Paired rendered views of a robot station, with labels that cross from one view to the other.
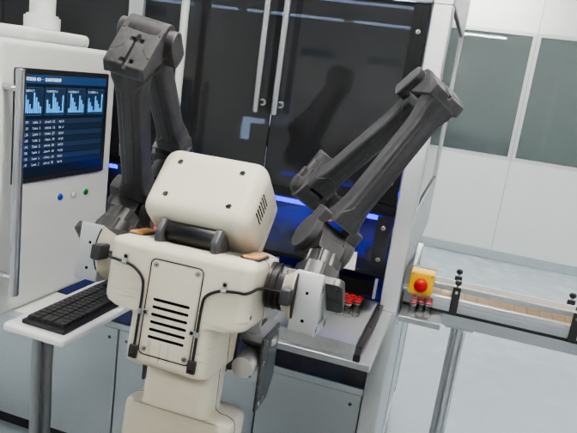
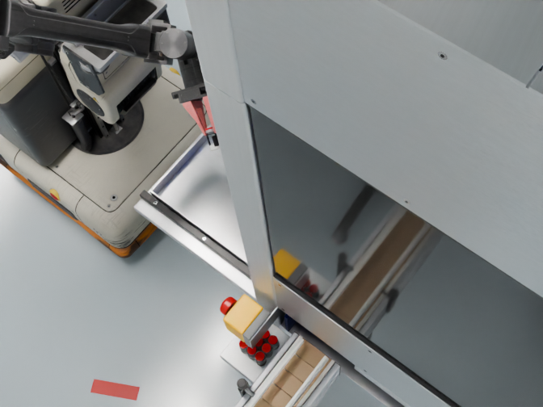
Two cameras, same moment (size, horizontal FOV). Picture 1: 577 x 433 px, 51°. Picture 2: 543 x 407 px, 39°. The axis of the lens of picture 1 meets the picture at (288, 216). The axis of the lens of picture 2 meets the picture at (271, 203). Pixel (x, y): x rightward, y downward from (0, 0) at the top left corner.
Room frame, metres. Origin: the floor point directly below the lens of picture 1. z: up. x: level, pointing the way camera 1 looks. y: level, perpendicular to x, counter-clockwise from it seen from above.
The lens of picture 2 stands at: (2.09, -0.80, 2.56)
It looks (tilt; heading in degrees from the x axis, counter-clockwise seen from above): 65 degrees down; 120
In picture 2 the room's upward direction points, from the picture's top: 8 degrees counter-clockwise
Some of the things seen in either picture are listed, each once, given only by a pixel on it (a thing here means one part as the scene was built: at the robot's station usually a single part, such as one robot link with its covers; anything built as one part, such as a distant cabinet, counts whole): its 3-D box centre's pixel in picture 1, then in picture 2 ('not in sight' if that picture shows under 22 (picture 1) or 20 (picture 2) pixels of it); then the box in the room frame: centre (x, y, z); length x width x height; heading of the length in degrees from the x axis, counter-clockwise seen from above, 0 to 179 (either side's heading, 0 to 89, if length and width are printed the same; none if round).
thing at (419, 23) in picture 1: (397, 144); not in sight; (1.80, -0.29, 1.40); 0.04 x 0.01 x 0.80; 74
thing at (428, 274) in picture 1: (422, 281); (246, 320); (1.79, -0.44, 0.99); 0.08 x 0.07 x 0.07; 164
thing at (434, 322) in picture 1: (421, 314); (262, 352); (1.83, -0.46, 0.87); 0.14 x 0.13 x 0.02; 164
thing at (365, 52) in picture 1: (342, 98); not in sight; (1.86, -0.11, 1.50); 0.43 x 0.01 x 0.59; 74
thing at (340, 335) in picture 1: (321, 317); (239, 193); (1.63, -0.13, 0.90); 0.34 x 0.26 x 0.04; 164
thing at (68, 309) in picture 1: (89, 302); not in sight; (1.69, 0.55, 0.82); 0.40 x 0.14 x 0.02; 163
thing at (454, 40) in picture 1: (440, 109); (514, 379); (2.26, -0.50, 1.50); 0.85 x 0.01 x 0.59; 164
